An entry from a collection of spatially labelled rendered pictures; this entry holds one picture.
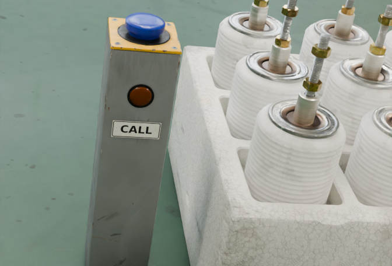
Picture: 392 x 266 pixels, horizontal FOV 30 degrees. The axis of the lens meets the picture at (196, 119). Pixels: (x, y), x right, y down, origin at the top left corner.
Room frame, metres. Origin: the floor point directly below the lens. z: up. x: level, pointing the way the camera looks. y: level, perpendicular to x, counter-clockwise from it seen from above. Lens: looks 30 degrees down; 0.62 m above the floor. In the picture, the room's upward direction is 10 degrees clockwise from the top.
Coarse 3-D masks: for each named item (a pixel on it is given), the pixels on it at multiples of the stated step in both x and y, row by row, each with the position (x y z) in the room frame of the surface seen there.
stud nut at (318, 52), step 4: (316, 44) 0.68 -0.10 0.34; (312, 48) 0.67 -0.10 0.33; (316, 48) 0.67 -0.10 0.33; (320, 48) 0.67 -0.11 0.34; (328, 48) 0.67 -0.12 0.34; (312, 52) 0.67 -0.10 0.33; (316, 52) 0.66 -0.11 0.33; (320, 52) 0.66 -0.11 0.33; (324, 52) 0.66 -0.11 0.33; (328, 52) 0.67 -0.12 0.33; (316, 56) 0.66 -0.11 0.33; (320, 56) 0.66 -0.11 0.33; (324, 56) 0.66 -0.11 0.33; (328, 56) 0.67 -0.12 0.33
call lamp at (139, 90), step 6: (132, 90) 0.64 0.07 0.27; (138, 90) 0.64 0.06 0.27; (144, 90) 0.64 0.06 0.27; (132, 96) 0.64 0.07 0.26; (138, 96) 0.64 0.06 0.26; (144, 96) 0.64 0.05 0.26; (150, 96) 0.64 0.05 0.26; (132, 102) 0.64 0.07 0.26; (138, 102) 0.64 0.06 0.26; (144, 102) 0.64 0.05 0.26
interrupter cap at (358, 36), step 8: (320, 24) 0.94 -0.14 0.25; (328, 24) 0.95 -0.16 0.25; (352, 24) 0.96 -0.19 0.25; (320, 32) 0.91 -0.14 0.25; (328, 32) 0.92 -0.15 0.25; (352, 32) 0.94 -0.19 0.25; (360, 32) 0.94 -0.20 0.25; (336, 40) 0.89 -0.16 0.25; (344, 40) 0.90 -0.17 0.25; (352, 40) 0.90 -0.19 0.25; (360, 40) 0.91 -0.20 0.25; (368, 40) 0.91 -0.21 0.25
